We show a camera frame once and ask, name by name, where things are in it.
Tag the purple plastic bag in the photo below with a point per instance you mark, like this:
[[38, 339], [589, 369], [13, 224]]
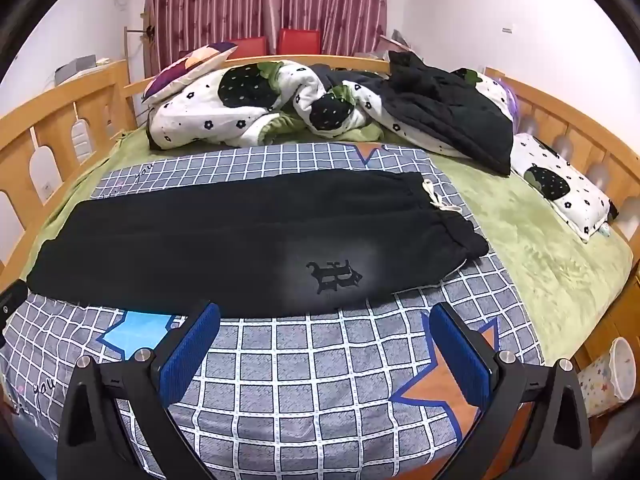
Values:
[[512, 101]]

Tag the wooden coat rack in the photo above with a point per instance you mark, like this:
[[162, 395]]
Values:
[[126, 50]]

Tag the grey checked star blanket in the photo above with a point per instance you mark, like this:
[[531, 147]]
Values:
[[300, 360]]

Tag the white strawberry print pillow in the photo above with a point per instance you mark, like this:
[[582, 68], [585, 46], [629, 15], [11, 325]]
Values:
[[575, 195]]

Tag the black quilted jacket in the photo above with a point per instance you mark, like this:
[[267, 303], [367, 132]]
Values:
[[450, 110]]

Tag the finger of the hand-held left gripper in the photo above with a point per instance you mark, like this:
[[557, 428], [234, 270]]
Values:
[[11, 302]]

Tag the pink striped curtain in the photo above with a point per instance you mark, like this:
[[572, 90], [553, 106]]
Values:
[[250, 0]]

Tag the black pants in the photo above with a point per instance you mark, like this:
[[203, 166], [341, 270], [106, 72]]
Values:
[[200, 240]]

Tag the grey box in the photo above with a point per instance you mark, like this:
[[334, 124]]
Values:
[[75, 69]]

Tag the wooden bed frame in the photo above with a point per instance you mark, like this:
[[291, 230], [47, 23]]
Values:
[[55, 110]]

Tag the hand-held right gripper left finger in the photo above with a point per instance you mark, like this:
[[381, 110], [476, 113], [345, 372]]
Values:
[[190, 350]]

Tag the white wall socket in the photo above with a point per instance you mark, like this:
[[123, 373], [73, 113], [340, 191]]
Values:
[[507, 28]]

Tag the white strawberry print quilt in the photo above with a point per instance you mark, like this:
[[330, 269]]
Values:
[[200, 110]]

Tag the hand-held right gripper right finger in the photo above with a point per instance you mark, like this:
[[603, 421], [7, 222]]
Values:
[[460, 355]]

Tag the star print waste bin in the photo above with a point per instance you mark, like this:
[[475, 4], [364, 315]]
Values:
[[605, 380]]

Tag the purple printed cushion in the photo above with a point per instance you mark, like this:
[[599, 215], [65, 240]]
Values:
[[175, 80]]

